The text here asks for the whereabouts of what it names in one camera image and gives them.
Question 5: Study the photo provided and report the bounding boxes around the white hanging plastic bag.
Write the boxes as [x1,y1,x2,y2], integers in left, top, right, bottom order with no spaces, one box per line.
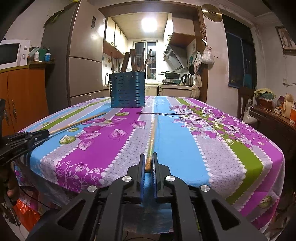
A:
[201,45,215,65]

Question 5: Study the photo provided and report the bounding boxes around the framed elephant picture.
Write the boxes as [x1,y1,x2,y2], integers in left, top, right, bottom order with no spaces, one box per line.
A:
[276,26,296,52]

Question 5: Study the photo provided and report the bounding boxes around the person left hand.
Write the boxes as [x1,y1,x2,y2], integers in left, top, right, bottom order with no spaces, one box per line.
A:
[1,167,20,202]

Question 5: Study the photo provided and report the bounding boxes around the white microwave oven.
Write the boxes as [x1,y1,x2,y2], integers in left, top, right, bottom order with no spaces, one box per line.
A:
[0,40,31,70]

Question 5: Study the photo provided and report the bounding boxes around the green container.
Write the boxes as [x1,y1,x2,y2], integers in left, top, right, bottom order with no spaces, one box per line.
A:
[38,48,48,61]

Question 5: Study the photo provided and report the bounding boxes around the white bottle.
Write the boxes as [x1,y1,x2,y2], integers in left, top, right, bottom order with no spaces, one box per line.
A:
[34,51,40,61]

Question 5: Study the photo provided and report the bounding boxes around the brown refrigerator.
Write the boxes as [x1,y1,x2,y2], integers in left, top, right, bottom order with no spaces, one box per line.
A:
[41,1,105,113]

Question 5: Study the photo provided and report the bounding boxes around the wooden chopstick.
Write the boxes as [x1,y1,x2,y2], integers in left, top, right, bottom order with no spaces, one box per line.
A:
[139,47,145,71]
[50,112,106,136]
[120,52,130,72]
[145,115,158,173]
[141,49,152,71]
[130,49,137,71]
[110,51,115,73]

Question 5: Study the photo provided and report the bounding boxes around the wooden chair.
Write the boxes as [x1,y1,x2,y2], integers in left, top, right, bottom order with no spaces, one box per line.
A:
[236,87,254,120]

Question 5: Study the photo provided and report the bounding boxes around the dark wooden side table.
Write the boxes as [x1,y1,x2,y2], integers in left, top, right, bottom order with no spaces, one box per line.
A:
[248,105,296,163]

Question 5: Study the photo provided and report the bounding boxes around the steel electric kettle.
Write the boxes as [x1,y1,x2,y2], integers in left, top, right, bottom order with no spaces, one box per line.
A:
[181,74,193,86]

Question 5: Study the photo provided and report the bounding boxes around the metal perforated utensil holder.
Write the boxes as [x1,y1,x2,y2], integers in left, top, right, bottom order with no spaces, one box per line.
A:
[109,71,145,108]

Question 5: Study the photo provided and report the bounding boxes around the orange wooden cabinet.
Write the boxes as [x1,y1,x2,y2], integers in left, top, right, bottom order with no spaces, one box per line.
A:
[1,62,55,136]

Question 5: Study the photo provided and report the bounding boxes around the orange paper cup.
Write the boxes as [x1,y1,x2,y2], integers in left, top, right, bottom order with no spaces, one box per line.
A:
[290,109,296,124]

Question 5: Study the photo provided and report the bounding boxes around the black wok on stove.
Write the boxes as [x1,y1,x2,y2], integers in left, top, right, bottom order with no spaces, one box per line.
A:
[158,72,180,79]

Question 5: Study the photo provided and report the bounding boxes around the kitchen window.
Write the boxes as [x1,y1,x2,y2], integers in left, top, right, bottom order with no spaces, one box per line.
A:
[133,40,159,82]

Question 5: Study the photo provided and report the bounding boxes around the floral striped tablecloth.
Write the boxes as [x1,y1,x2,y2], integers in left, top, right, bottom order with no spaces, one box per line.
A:
[15,96,285,231]

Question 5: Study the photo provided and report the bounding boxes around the dark night window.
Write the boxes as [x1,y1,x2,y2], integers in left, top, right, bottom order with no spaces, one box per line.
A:
[223,15,257,89]

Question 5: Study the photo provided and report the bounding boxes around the flower pot with cloth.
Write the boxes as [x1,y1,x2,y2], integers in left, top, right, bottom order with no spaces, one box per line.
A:
[254,88,276,109]

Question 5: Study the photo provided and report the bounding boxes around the range hood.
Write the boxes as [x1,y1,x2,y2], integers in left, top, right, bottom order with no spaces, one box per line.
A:
[164,44,188,72]

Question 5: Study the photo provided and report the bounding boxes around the gold round wall plate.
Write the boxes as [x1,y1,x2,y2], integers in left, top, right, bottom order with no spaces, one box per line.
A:
[201,4,223,23]

